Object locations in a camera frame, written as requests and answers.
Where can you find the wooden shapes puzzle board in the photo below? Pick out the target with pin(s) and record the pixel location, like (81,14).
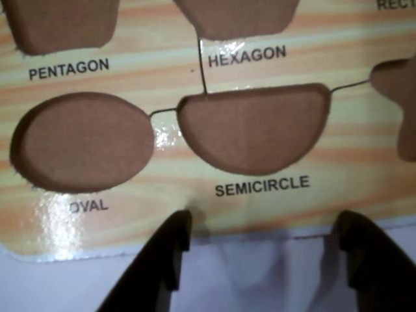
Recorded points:
(162,74)

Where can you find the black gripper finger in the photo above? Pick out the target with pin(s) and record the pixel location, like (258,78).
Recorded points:
(383,269)
(156,263)

